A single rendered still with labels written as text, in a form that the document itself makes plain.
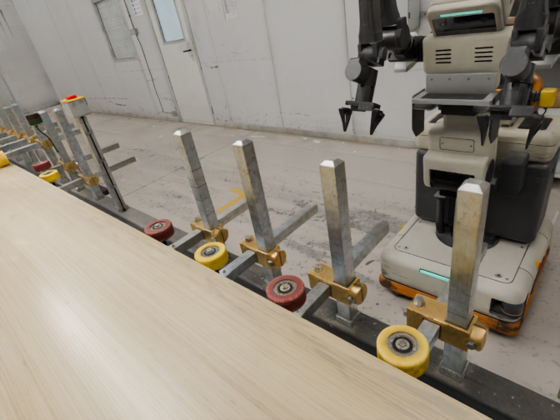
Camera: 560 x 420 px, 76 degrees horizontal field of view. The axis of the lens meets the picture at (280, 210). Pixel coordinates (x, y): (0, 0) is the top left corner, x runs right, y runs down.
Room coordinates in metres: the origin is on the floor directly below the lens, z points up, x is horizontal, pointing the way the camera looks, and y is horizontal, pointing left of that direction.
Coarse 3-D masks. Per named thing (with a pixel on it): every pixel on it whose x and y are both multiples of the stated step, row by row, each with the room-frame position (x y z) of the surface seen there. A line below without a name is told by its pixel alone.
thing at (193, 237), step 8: (232, 208) 1.10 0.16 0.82; (240, 208) 1.11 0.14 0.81; (224, 216) 1.06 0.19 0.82; (232, 216) 1.08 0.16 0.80; (224, 224) 1.05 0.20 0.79; (192, 232) 0.99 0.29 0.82; (200, 232) 0.99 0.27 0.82; (184, 240) 0.96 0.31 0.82; (192, 240) 0.96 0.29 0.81; (200, 240) 0.98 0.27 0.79; (176, 248) 0.92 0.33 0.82; (184, 248) 0.94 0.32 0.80
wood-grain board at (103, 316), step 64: (0, 192) 1.52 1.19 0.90; (64, 192) 1.36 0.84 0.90; (0, 256) 0.94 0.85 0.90; (64, 256) 0.86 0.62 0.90; (128, 256) 0.80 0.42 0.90; (0, 320) 0.64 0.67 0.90; (64, 320) 0.59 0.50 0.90; (128, 320) 0.55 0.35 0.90; (192, 320) 0.52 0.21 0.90; (256, 320) 0.49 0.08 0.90; (0, 384) 0.46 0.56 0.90; (64, 384) 0.43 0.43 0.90; (128, 384) 0.40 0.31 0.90; (192, 384) 0.38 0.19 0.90; (256, 384) 0.35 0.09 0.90; (320, 384) 0.33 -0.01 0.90; (384, 384) 0.31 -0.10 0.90
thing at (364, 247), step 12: (372, 228) 0.82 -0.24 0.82; (384, 228) 0.81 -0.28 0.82; (360, 240) 0.77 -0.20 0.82; (372, 240) 0.76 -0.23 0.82; (360, 252) 0.72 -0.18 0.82; (312, 288) 0.63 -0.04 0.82; (324, 288) 0.62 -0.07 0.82; (312, 300) 0.59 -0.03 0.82; (324, 300) 0.61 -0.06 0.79; (300, 312) 0.56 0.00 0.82; (312, 312) 0.58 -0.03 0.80
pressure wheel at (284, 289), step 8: (272, 280) 0.58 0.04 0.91; (280, 280) 0.58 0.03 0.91; (288, 280) 0.57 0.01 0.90; (296, 280) 0.57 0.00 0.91; (272, 288) 0.56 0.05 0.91; (280, 288) 0.55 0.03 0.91; (288, 288) 0.55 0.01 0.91; (296, 288) 0.54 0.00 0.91; (304, 288) 0.54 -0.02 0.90; (272, 296) 0.53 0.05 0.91; (280, 296) 0.53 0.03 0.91; (288, 296) 0.53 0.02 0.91; (296, 296) 0.52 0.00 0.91; (304, 296) 0.53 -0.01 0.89; (280, 304) 0.52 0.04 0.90; (288, 304) 0.51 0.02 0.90; (296, 304) 0.52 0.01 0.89
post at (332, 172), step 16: (336, 160) 0.62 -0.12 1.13; (336, 176) 0.60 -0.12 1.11; (336, 192) 0.60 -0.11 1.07; (336, 208) 0.60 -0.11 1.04; (336, 224) 0.61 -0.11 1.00; (336, 240) 0.61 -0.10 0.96; (336, 256) 0.61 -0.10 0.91; (352, 256) 0.62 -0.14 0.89; (336, 272) 0.62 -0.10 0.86; (352, 272) 0.62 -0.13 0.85; (352, 304) 0.61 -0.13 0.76
